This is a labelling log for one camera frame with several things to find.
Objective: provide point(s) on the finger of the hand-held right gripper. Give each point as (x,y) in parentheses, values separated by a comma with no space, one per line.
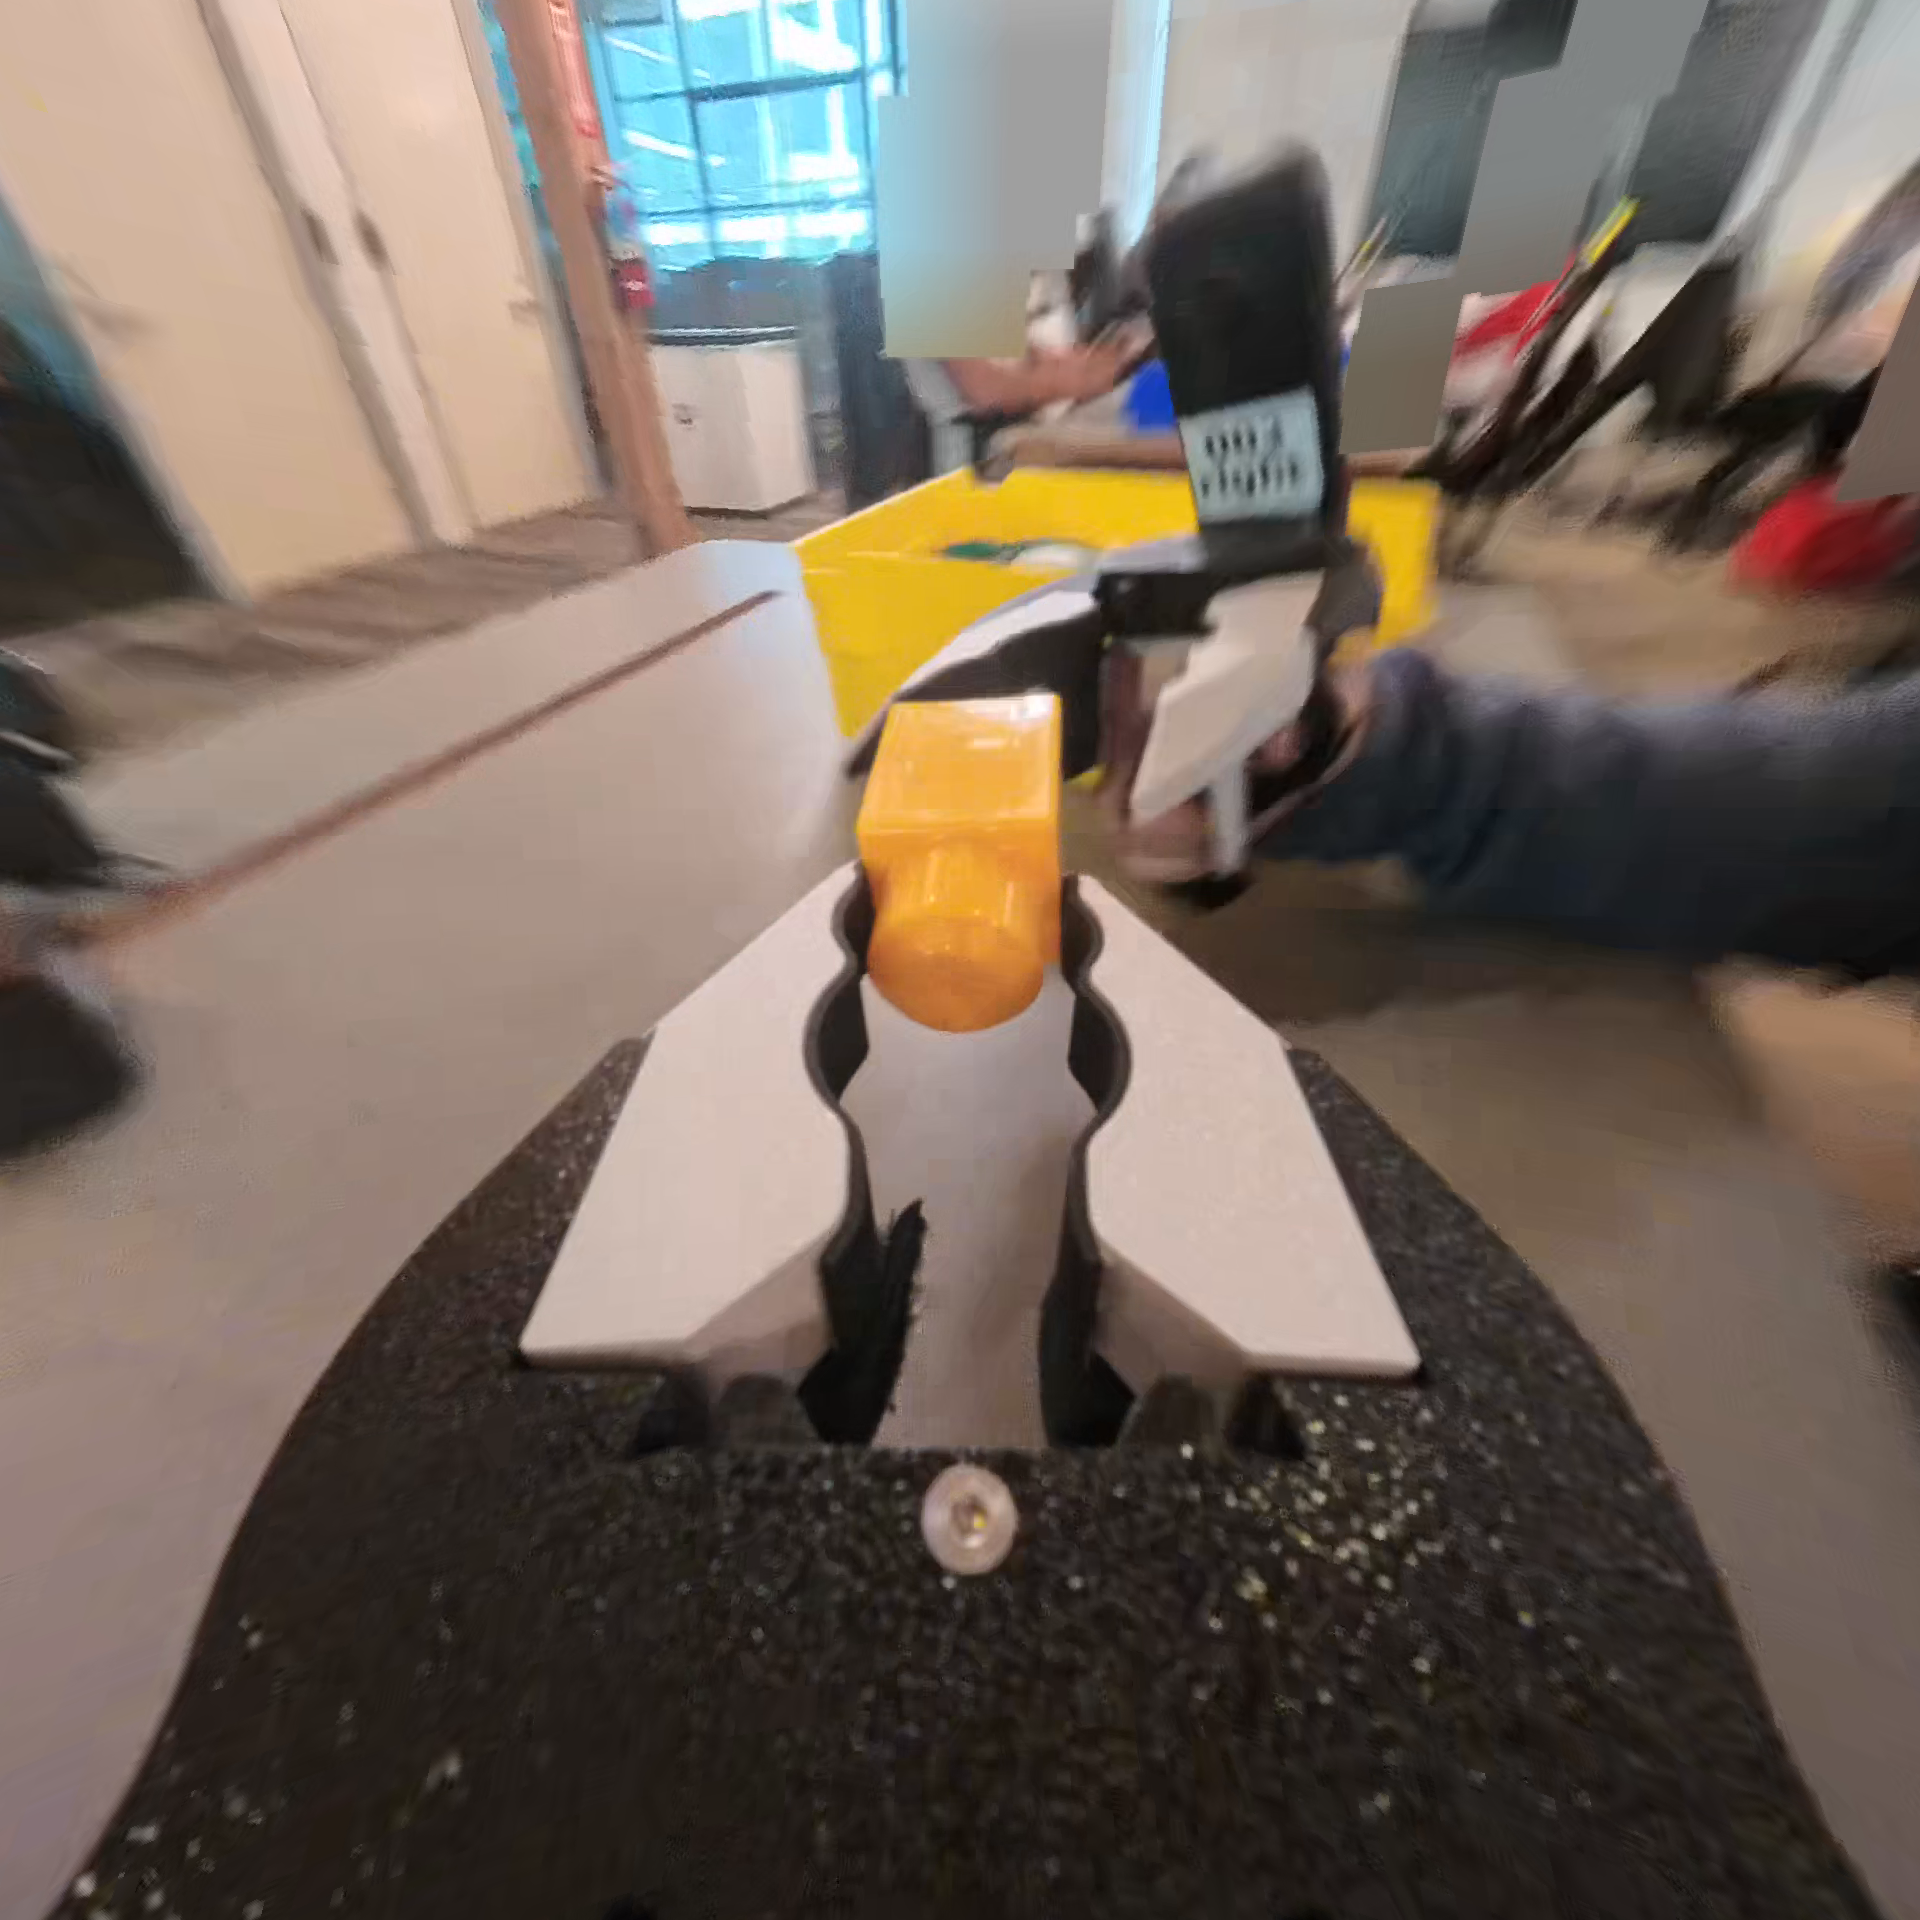
(1223,704)
(996,632)

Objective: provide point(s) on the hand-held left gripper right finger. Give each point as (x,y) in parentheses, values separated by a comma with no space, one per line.
(1231,1186)

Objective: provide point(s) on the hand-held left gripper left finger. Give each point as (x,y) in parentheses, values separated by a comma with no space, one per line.
(704,1171)

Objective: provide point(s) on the yellow plastic bin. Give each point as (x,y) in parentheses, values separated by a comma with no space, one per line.
(901,601)

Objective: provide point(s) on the orange plastic block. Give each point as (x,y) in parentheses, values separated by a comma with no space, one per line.
(961,841)

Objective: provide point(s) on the person's right forearm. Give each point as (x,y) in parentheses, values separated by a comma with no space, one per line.
(1575,810)

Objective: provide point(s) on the person's right hand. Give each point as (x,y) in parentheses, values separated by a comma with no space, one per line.
(1169,861)

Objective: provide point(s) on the red white cloth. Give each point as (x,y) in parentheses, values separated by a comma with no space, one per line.
(1509,336)

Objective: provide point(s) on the black coat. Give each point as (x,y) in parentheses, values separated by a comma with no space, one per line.
(871,391)

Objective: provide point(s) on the white cabinet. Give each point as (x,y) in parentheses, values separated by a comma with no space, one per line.
(735,428)

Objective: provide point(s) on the black office chair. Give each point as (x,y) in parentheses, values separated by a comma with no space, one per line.
(1696,374)

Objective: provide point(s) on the red fire extinguisher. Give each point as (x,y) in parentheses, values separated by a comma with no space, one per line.
(634,279)

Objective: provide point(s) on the large window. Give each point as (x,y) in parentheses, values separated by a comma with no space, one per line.
(750,135)

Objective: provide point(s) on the red bag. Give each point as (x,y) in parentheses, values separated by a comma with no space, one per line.
(1822,539)

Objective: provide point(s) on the white door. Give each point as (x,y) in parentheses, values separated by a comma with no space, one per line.
(197,300)
(480,270)

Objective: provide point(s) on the black charger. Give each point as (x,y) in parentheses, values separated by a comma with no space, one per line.
(62,1066)

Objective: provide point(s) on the black bag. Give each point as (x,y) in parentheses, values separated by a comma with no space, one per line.
(44,779)

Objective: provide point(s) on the wooden post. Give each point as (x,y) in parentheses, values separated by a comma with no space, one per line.
(638,449)

